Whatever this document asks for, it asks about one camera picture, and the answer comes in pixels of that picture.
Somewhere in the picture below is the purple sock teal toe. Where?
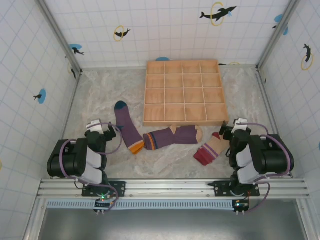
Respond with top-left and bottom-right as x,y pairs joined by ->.
114,100 -> 146,156

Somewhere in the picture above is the beige sock red toe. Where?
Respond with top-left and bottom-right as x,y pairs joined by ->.
193,131 -> 232,167

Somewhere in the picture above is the purple sock beige toe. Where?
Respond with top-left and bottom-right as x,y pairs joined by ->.
142,124 -> 205,152

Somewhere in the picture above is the wooden compartment tray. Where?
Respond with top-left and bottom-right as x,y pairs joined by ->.
142,58 -> 230,128

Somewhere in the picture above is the blue oval shark sticker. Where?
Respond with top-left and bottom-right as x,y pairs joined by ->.
68,43 -> 85,56

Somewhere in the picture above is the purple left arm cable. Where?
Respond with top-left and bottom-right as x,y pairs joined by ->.
59,121 -> 124,213

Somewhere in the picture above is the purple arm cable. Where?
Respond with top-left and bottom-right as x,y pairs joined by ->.
59,121 -> 124,213
238,121 -> 293,215

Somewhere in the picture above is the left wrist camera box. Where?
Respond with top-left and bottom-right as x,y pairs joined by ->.
86,119 -> 105,134

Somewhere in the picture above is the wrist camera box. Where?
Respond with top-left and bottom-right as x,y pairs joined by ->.
233,118 -> 252,132
86,119 -> 105,134

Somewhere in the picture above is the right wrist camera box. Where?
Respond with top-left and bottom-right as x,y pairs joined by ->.
233,118 -> 252,132

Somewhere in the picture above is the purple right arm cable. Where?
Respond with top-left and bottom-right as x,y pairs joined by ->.
238,121 -> 293,215

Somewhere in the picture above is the aluminium table side rail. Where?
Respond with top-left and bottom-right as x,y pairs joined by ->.
257,67 -> 293,178
51,69 -> 82,179

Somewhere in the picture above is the aluminium table end rail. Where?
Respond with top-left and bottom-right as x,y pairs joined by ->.
80,64 -> 259,71

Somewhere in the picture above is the yellow ring dolphin sticker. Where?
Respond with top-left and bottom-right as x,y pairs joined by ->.
67,62 -> 77,80

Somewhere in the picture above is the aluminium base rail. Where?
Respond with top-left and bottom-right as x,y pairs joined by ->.
37,177 -> 311,200

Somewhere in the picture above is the white slotted cable duct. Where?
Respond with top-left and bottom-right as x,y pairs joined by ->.
46,199 -> 237,210

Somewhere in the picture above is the small dolphin ring sticker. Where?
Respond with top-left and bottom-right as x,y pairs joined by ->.
113,24 -> 132,43

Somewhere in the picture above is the aluminium corner post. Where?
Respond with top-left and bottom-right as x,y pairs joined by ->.
256,0 -> 301,72
36,0 -> 83,76

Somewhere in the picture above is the large dolphin ring sticker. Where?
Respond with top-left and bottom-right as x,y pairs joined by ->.
199,1 -> 238,27

